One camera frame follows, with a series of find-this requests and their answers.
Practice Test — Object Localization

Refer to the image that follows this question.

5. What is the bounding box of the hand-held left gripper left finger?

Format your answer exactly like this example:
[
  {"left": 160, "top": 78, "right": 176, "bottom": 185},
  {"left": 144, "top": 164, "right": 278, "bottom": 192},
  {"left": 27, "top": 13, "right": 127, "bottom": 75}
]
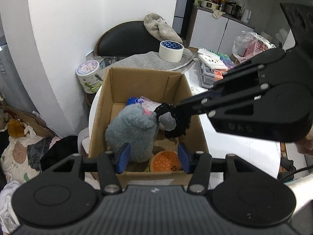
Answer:
[{"left": 52, "top": 142, "right": 131, "bottom": 194}]

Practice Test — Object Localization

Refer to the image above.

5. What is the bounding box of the brown cardboard box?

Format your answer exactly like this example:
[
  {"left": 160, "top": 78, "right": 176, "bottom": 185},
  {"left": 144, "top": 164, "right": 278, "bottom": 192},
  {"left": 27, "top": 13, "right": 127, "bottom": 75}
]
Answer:
[{"left": 88, "top": 67, "right": 209, "bottom": 189}]

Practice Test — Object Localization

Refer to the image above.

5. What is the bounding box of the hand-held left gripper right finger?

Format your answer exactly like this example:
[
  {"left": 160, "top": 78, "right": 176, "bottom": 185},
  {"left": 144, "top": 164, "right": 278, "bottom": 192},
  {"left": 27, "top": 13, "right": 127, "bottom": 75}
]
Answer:
[{"left": 177, "top": 142, "right": 260, "bottom": 193}]

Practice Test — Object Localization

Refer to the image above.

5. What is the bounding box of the white base cabinet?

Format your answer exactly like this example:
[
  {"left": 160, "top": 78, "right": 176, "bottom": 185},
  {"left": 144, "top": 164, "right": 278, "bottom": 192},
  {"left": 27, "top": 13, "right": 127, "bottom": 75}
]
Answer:
[{"left": 189, "top": 6, "right": 255, "bottom": 54}]

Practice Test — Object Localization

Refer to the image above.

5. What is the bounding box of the red white plastic-wrapped canister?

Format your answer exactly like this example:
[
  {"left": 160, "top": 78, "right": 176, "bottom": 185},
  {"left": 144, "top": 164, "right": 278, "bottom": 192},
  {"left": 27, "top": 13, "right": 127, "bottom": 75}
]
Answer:
[{"left": 232, "top": 31, "right": 277, "bottom": 64}]

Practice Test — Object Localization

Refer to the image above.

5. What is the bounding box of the brown plush toy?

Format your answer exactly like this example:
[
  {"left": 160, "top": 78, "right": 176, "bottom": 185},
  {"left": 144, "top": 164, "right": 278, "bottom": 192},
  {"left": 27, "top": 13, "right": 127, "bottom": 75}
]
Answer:
[{"left": 7, "top": 119, "right": 27, "bottom": 137}]

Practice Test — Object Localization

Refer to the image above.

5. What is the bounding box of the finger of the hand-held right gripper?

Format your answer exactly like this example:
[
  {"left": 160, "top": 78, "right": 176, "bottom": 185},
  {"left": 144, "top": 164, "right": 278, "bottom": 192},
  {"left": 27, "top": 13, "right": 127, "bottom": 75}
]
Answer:
[
  {"left": 213, "top": 48, "right": 287, "bottom": 95},
  {"left": 175, "top": 78, "right": 269, "bottom": 118}
]

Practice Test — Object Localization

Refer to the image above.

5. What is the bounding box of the white tape roll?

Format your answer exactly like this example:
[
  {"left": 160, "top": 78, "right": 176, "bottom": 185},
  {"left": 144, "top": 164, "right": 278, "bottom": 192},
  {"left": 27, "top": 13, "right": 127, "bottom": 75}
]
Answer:
[{"left": 159, "top": 40, "right": 184, "bottom": 63}]

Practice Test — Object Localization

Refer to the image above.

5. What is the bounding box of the person's right hand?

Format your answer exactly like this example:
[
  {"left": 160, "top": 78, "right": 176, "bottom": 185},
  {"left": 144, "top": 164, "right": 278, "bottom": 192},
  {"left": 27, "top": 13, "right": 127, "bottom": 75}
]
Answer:
[{"left": 297, "top": 127, "right": 313, "bottom": 155}]

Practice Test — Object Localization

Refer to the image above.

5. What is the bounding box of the clear plastic bag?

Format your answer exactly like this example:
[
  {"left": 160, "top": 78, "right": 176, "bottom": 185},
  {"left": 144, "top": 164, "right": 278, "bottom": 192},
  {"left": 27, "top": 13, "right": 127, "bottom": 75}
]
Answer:
[{"left": 140, "top": 96, "right": 162, "bottom": 115}]

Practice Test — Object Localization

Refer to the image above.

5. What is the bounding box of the grey tall appliance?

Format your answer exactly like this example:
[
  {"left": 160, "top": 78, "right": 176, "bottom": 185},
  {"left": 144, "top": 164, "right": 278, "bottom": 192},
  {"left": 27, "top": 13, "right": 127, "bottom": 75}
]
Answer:
[{"left": 0, "top": 35, "right": 37, "bottom": 110}]

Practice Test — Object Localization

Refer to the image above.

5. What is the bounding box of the black countertop appliance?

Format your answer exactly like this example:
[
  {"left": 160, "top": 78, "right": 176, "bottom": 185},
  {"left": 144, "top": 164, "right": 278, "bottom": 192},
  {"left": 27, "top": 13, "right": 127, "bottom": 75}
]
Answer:
[{"left": 225, "top": 2, "right": 242, "bottom": 17}]

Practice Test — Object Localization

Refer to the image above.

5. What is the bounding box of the beige cloth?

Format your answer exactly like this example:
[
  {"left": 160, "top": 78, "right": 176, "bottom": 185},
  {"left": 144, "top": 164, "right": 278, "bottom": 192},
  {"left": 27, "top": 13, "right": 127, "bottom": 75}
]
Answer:
[{"left": 143, "top": 13, "right": 183, "bottom": 43}]

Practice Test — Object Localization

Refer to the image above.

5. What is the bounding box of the grey cloth mat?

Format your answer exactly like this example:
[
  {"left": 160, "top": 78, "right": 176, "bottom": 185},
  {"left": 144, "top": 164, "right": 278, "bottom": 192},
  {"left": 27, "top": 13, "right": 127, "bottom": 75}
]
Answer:
[{"left": 98, "top": 48, "right": 196, "bottom": 79}]

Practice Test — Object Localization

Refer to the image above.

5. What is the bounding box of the bear print blanket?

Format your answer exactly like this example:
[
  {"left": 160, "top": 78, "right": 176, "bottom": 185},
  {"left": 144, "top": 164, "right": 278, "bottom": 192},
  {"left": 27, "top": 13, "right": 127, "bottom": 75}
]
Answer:
[{"left": 0, "top": 127, "right": 53, "bottom": 184}]

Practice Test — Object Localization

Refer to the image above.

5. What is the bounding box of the black framed door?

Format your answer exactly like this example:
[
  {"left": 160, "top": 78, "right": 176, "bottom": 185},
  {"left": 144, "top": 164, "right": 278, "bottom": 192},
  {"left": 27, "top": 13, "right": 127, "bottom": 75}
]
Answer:
[{"left": 172, "top": 0, "right": 196, "bottom": 40}]

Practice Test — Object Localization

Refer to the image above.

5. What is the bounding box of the burger plush toy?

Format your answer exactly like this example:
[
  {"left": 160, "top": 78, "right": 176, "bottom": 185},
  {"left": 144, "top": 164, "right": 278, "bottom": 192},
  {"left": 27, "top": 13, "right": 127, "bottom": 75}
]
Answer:
[{"left": 150, "top": 150, "right": 183, "bottom": 172}]

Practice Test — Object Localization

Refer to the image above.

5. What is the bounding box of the black chair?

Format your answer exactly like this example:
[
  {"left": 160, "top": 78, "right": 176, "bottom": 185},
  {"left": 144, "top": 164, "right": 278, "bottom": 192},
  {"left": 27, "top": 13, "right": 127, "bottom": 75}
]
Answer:
[{"left": 95, "top": 21, "right": 169, "bottom": 57}]

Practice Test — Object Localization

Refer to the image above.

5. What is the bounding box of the black and white soft toy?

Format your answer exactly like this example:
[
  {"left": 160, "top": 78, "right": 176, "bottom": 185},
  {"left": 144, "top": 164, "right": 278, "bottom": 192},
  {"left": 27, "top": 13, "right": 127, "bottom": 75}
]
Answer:
[{"left": 155, "top": 102, "right": 192, "bottom": 138}]

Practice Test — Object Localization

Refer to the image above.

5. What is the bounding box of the grey fluffy plush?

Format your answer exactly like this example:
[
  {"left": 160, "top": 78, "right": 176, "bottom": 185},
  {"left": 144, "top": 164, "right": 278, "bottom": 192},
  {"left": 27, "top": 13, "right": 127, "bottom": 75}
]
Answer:
[{"left": 105, "top": 103, "right": 159, "bottom": 162}]

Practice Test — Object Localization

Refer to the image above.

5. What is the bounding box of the white kettle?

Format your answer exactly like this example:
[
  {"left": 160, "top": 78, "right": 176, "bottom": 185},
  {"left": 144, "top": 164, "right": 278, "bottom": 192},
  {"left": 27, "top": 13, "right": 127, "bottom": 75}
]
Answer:
[{"left": 241, "top": 8, "right": 252, "bottom": 22}]

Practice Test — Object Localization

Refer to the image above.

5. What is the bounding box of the blue tissue pack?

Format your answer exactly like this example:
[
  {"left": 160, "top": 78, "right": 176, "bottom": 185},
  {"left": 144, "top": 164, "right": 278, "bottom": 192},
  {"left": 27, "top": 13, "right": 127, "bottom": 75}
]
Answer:
[{"left": 126, "top": 97, "right": 145, "bottom": 106}]

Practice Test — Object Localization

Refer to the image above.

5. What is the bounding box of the white floral lidded jar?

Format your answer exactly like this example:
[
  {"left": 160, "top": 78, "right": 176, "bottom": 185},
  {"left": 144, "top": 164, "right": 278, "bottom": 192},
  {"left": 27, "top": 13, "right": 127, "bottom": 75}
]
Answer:
[{"left": 76, "top": 60, "right": 103, "bottom": 93}]

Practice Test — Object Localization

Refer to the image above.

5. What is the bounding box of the dark patterned cloth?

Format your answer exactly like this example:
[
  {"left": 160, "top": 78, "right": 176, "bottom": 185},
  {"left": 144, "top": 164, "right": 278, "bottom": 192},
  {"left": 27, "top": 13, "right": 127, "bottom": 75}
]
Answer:
[{"left": 27, "top": 136, "right": 79, "bottom": 172}]

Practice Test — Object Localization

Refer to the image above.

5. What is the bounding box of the stack of colourful plastic boxes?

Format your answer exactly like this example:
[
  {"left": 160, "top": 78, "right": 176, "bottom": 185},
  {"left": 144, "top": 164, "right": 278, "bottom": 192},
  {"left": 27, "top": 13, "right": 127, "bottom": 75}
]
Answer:
[{"left": 199, "top": 51, "right": 235, "bottom": 89}]

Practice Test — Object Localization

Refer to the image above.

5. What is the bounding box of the flat cardboard sheet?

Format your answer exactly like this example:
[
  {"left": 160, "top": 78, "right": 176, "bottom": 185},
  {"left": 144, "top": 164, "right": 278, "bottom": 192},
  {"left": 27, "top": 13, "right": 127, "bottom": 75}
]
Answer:
[{"left": 5, "top": 105, "right": 57, "bottom": 137}]

